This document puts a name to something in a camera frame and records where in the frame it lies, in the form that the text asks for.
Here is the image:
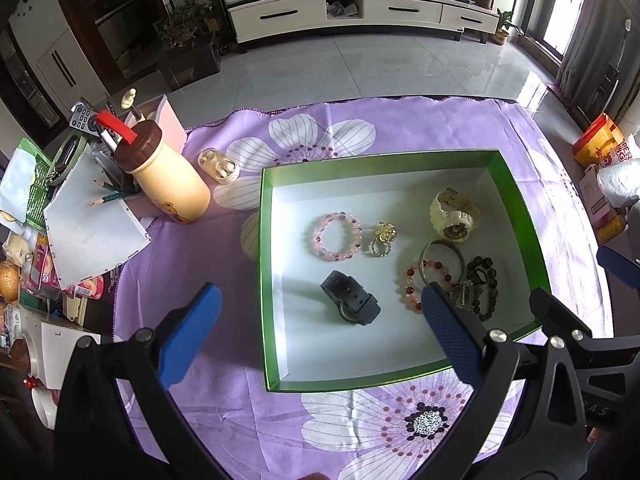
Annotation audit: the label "black smart band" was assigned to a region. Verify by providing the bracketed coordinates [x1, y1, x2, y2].
[320, 270, 382, 327]

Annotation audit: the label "orange bag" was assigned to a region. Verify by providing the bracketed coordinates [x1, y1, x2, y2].
[572, 112, 631, 171]

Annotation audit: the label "white appliance box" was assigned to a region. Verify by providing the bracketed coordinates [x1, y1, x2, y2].
[20, 305, 101, 391]

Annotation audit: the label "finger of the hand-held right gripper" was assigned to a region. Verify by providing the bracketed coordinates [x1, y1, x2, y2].
[529, 285, 596, 349]
[596, 245, 640, 288]

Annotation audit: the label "potted plants on dark stand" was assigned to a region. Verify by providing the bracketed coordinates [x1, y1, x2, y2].
[155, 0, 223, 91]

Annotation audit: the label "grey curtain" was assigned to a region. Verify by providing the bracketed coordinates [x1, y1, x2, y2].
[555, 0, 640, 121]

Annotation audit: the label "pink bead bracelet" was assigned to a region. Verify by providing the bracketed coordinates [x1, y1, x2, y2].
[312, 211, 363, 262]

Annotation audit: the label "grey remote control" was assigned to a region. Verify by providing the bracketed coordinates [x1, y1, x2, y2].
[67, 102, 103, 136]

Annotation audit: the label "dark metal keychain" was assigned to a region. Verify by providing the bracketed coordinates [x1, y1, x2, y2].
[450, 267, 488, 308]

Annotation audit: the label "red yellow bead bracelet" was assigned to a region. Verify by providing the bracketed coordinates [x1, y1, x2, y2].
[404, 259, 453, 311]

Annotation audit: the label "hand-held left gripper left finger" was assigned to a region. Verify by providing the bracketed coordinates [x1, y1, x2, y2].
[52, 282, 223, 480]

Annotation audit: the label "cream bottle pen holder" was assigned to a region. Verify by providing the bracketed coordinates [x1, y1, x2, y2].
[112, 120, 212, 225]

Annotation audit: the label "small potted plant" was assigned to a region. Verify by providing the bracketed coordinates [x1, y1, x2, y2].
[492, 9, 523, 46]

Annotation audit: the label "cream earbud case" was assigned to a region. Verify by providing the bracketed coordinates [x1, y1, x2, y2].
[196, 147, 241, 182]

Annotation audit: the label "pink snack packet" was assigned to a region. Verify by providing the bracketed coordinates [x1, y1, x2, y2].
[65, 272, 108, 303]

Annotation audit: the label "green cardboard box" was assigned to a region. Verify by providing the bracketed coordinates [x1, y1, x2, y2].
[257, 149, 553, 395]

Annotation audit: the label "purple floral cloth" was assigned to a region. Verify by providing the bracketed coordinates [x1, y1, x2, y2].
[112, 96, 616, 480]

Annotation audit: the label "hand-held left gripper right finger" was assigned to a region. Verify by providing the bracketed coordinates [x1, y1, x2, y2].
[415, 281, 591, 480]

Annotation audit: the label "silver bangle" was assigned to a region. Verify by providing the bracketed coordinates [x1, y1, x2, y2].
[419, 240, 468, 301]

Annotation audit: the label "cream wrist watch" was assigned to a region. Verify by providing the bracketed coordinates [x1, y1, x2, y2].
[429, 187, 483, 243]

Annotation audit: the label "dark bead bracelet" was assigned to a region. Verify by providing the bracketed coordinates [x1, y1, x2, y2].
[465, 255, 501, 317]

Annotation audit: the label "pink box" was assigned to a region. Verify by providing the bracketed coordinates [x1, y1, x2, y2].
[122, 94, 187, 158]

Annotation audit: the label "white tv cabinet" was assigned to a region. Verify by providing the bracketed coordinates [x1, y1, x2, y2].
[227, 0, 500, 53]

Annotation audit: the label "white plastic bag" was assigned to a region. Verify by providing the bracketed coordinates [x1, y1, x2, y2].
[580, 157, 640, 231]

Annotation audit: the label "white notebook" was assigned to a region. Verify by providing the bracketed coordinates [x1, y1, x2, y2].
[42, 152, 151, 291]

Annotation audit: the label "gold flower ring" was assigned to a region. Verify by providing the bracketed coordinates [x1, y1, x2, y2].
[369, 221, 399, 259]

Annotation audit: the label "red plastic tool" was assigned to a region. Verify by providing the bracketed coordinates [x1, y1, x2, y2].
[95, 110, 138, 148]

